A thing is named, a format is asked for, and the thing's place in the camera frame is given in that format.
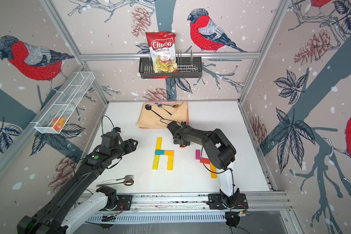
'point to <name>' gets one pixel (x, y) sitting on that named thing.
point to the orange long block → (213, 168)
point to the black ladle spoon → (148, 107)
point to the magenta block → (197, 154)
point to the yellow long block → (170, 162)
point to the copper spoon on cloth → (174, 106)
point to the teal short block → (159, 152)
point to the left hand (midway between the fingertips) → (136, 140)
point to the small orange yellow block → (169, 152)
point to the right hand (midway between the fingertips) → (180, 141)
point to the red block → (205, 161)
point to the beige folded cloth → (159, 115)
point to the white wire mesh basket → (58, 115)
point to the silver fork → (131, 176)
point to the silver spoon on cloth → (160, 105)
